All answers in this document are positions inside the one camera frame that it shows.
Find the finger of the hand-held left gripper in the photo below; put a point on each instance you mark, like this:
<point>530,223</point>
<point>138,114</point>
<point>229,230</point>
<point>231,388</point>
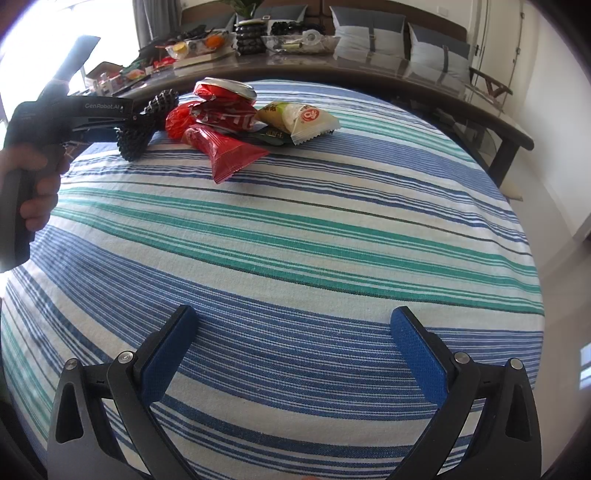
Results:
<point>104,131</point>
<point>76,57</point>

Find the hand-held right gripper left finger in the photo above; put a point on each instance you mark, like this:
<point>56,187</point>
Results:
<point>168,355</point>

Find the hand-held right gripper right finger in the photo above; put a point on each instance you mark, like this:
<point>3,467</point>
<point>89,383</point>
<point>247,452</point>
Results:
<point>418,355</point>

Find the black spiky massage roller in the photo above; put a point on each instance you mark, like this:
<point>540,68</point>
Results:
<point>138,134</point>

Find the red plastic bag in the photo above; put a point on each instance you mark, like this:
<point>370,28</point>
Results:
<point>178,122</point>

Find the long red snack wrapper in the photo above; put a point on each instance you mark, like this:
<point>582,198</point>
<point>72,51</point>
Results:
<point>226,154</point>

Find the crushed red soda can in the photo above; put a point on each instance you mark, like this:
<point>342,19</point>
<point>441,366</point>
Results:
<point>226,106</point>

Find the dark green packet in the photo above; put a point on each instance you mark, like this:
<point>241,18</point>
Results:
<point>272,137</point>

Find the cream green snack packet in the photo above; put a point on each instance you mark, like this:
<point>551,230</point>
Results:
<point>304,120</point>

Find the person's left hand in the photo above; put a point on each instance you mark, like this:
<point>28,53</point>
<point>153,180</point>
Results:
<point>41,194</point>

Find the cluster of toiletry bottles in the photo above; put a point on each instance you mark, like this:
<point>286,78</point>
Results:
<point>120,76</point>

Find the grey curtain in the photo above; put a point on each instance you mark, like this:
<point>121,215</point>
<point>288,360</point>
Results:
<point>154,21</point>

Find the fruit bowl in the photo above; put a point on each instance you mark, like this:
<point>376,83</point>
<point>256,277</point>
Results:
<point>203,44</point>

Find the blue striped tablecloth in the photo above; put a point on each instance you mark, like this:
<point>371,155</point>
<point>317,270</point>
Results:
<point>300,258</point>

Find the black textured plant pot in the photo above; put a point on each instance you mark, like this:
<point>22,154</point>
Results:
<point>251,39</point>

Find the green potted plant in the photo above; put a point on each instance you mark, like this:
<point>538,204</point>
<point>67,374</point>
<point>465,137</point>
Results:
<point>244,5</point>

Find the dark wooden coffee table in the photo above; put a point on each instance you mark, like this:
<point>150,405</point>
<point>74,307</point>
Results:
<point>369,69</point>

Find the grey blue throw pillow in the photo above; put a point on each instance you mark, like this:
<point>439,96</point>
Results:
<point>369,34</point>
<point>438,48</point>

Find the white door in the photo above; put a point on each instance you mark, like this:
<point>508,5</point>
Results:
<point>478,32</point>

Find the wall socket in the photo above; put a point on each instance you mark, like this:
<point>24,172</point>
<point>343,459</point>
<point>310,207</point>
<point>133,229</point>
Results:
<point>443,10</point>

